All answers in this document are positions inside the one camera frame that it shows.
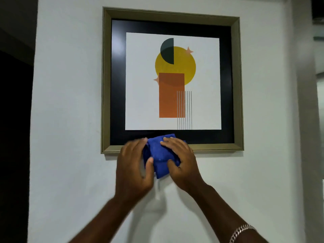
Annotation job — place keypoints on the person's right hand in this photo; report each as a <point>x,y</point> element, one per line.
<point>186,167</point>

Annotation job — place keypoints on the person's left hand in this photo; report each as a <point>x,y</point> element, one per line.
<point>131,172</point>

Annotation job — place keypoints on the person's left thumb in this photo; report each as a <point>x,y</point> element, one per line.
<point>149,169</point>

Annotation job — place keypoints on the person's right thumb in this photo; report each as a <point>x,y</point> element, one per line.
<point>173,167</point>

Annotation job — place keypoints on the blue microfiber cloth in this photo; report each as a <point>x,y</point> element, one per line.
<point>159,151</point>

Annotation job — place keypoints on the person's left forearm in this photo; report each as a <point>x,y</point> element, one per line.
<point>103,220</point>

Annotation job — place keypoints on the person's right forearm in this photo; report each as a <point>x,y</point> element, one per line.
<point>222,215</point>

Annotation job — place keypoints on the gold framed abstract art picture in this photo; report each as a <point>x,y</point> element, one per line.
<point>172,80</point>

